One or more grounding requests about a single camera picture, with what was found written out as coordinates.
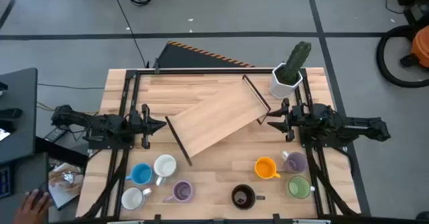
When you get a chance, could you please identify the green cactus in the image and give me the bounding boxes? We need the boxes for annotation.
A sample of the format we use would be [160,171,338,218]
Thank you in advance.
[284,41,312,84]

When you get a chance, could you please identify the black keyboard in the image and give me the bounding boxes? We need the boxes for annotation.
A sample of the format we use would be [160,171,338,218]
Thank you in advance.
[0,163,15,199]

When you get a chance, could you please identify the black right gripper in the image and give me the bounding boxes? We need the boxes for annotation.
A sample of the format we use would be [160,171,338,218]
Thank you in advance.
[267,98,305,143]

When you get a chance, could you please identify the teal mug white interior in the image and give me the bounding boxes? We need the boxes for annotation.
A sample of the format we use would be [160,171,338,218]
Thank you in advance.
[153,154,178,186]

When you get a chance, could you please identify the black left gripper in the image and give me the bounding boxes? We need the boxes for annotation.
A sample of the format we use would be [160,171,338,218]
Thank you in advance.
[129,103,168,150]

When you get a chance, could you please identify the yellow faceted mug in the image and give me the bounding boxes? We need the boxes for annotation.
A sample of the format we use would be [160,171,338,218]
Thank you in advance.
[253,156,282,180]

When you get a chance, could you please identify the wooden shelf riser black legs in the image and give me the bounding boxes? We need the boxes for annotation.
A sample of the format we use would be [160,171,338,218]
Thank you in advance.
[164,74,271,167]

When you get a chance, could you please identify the white mug blue floral print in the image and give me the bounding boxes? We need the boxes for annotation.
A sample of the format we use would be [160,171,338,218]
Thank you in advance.
[120,186,153,211]

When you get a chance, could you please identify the purple ribbed mug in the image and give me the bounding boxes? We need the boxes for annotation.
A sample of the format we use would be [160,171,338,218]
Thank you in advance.
[163,180,194,204]

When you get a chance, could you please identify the black metal table frame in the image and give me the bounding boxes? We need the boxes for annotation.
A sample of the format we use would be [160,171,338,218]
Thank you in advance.
[80,68,361,224]

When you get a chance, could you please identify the white hexagonal plant pot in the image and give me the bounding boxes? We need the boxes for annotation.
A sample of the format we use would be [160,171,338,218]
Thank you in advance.
[267,62,304,100]

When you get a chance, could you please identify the pale green mug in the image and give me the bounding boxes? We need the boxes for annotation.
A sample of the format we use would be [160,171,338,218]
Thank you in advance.
[287,175,316,200]

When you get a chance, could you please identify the black mat orange striped edge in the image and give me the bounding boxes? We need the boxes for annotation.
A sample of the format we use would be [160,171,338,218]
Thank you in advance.
[156,40,256,69]

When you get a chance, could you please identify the black vacuum hose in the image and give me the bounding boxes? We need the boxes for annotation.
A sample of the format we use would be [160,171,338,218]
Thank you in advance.
[375,24,429,89]

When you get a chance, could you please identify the black desk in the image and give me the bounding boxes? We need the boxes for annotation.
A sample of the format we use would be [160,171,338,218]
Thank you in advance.
[0,67,50,224]

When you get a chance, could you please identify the orange vacuum cleaner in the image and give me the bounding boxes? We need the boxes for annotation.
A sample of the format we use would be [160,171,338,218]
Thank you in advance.
[400,25,429,69]

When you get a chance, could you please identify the black power adapter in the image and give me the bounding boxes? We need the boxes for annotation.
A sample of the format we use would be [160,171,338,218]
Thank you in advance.
[43,125,70,144]

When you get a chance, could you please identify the crumpled paper pile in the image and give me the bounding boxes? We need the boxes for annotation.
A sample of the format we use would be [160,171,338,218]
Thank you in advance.
[48,162,84,211]

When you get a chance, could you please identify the dark teal brown glazed mug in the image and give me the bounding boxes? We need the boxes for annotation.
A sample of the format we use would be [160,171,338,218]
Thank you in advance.
[230,183,266,211]

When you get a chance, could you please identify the long black floor cable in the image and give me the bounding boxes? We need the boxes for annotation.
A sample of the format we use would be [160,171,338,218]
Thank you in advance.
[107,0,150,68]

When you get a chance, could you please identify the person's hand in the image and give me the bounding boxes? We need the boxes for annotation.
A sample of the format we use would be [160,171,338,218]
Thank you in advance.
[13,188,54,224]

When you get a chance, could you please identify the black corrugated cable hose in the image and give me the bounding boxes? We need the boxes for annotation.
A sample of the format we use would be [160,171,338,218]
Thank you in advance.
[306,148,358,217]
[82,150,130,219]

